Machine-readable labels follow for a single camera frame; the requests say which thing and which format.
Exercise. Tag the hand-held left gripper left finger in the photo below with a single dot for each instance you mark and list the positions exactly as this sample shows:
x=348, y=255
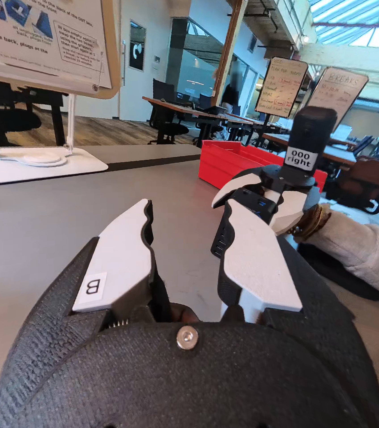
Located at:
x=119, y=260

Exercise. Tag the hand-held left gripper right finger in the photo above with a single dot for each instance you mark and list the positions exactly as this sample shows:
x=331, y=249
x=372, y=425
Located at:
x=259, y=264

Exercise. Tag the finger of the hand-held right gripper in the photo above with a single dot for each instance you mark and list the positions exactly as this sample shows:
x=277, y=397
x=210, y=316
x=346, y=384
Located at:
x=239, y=182
x=289, y=210

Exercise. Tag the matte black usb hub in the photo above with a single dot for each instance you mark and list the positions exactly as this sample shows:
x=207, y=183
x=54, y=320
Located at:
x=221, y=234

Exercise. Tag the red plastic bin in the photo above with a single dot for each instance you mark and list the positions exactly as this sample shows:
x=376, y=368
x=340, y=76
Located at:
x=219, y=160

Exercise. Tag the wooden table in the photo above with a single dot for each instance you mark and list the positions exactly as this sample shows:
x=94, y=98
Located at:
x=336, y=153
x=182, y=107

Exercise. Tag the whiteboard with handwriting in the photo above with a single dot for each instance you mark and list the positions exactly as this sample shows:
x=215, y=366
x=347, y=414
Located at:
x=281, y=87
x=338, y=93

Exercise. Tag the brown office chair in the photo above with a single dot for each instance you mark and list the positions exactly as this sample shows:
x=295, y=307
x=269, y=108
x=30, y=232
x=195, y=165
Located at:
x=363, y=180

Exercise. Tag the black office chair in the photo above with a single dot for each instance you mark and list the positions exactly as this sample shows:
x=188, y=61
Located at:
x=164, y=100
x=9, y=120

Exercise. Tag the black phone icon sign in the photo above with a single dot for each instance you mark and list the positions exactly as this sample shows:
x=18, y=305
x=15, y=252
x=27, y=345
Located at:
x=137, y=50

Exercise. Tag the printed instruction poster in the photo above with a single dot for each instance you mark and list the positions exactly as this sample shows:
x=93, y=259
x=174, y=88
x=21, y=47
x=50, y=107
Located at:
x=35, y=40

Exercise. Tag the wooden support post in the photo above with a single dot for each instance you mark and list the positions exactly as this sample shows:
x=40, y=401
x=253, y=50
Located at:
x=229, y=50

